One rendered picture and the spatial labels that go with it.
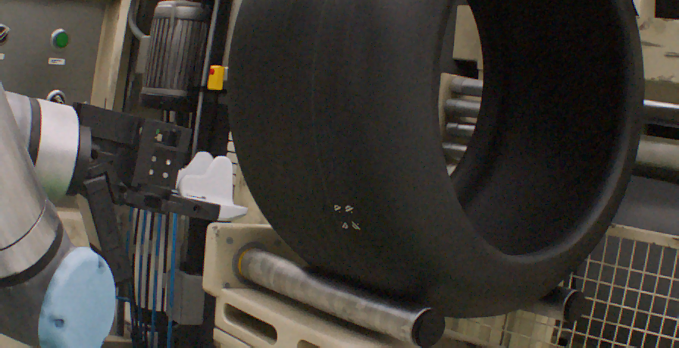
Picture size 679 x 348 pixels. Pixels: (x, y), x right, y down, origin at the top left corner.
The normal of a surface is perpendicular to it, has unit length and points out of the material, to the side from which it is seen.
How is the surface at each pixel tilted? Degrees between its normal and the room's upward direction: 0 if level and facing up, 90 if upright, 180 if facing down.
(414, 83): 91
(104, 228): 93
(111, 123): 90
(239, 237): 90
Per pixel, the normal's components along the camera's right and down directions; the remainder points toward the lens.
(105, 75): -0.78, -0.07
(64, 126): 0.64, -0.43
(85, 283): 0.92, 0.16
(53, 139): 0.66, -0.15
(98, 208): 0.59, 0.17
